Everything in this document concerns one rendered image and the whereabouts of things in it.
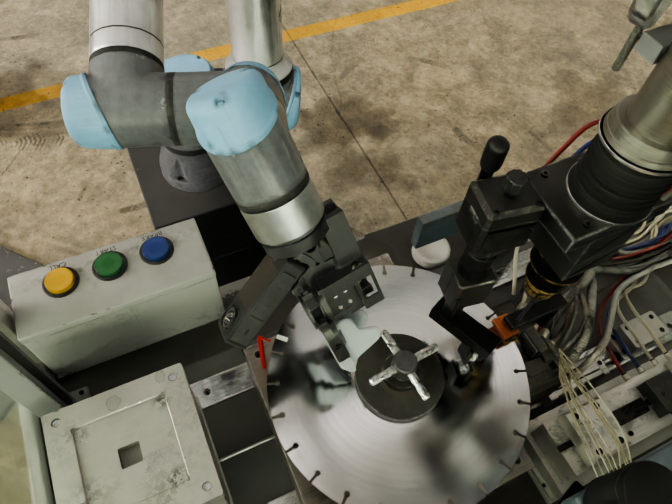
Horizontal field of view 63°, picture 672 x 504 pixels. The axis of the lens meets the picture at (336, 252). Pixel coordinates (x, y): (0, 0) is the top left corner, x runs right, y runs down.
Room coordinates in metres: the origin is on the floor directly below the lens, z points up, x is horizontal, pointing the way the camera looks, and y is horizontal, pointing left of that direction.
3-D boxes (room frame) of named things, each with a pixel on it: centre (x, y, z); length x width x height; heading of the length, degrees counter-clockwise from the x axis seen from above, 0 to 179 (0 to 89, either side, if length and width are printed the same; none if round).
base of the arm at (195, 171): (0.74, 0.30, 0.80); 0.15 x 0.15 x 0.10
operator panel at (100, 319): (0.39, 0.32, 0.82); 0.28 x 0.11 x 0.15; 119
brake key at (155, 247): (0.43, 0.27, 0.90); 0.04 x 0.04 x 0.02
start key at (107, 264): (0.40, 0.33, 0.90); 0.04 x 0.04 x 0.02
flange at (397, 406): (0.25, -0.09, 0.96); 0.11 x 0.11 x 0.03
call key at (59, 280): (0.37, 0.39, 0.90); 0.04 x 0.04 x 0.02
